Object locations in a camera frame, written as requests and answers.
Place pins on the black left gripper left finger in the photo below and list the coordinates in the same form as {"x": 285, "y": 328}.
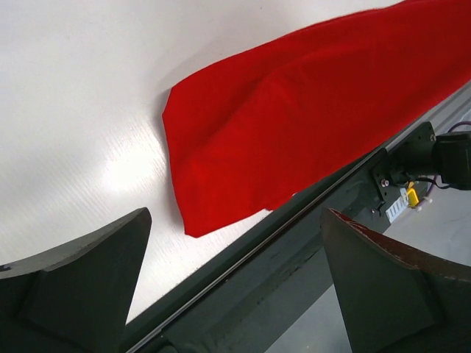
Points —
{"x": 76, "y": 296}

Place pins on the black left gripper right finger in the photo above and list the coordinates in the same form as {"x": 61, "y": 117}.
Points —
{"x": 394, "y": 297}

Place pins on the red t shirt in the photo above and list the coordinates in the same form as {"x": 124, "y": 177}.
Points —
{"x": 248, "y": 132}

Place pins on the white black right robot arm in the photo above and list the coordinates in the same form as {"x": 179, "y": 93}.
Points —
{"x": 447, "y": 157}

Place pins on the yellow power connector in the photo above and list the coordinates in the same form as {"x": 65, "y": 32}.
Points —
{"x": 412, "y": 197}

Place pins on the right white cable duct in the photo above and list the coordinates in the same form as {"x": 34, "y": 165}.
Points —
{"x": 396, "y": 209}

